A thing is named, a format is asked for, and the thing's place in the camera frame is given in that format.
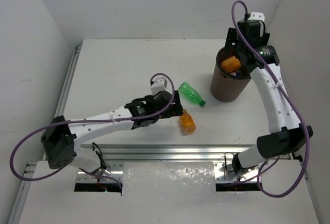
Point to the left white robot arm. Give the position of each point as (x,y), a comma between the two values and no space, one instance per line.
(62,140)

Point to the aluminium table frame rail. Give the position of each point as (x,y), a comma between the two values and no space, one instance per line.
(107,74)

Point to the clear pepsi water bottle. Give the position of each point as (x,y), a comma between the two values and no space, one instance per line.
(236,73)

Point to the orange bottle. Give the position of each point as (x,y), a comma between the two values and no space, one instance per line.
(186,123)
(231,64)

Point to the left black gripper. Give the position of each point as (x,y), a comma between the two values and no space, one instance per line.
(172,106)

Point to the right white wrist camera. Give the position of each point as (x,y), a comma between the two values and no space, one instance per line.
(257,16)

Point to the brown plastic bin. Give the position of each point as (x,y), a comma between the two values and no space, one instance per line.
(227,87)

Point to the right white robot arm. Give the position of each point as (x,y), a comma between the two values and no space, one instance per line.
(261,62)

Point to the orange bottle front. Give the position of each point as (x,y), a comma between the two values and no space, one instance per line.
(186,123)

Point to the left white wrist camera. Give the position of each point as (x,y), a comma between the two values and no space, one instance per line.
(158,85)

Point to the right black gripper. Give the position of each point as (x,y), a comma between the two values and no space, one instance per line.
(232,38)

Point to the green plastic bottle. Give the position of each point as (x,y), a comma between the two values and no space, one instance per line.
(191,94)

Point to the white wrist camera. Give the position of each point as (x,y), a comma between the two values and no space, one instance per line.
(158,85)
(257,16)

